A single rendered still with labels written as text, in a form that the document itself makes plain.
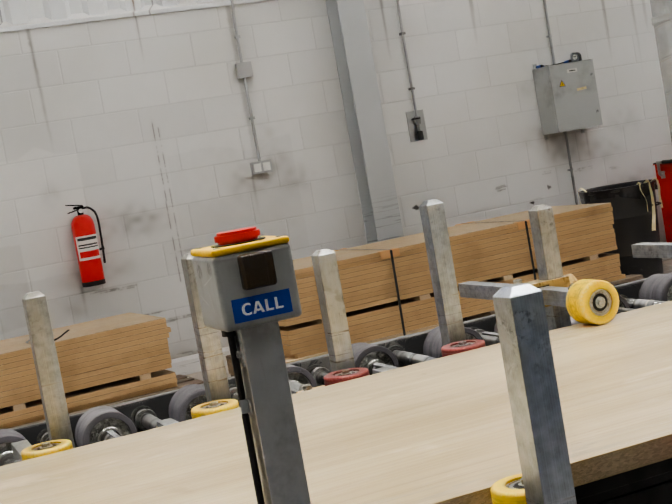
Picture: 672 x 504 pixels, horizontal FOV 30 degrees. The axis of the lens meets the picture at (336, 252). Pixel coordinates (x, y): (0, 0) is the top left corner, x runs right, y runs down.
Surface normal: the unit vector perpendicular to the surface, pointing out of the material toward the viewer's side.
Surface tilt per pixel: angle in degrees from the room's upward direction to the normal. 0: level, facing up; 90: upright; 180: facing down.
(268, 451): 90
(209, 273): 90
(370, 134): 90
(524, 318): 90
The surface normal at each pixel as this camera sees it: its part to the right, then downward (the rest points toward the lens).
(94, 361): 0.42, 0.00
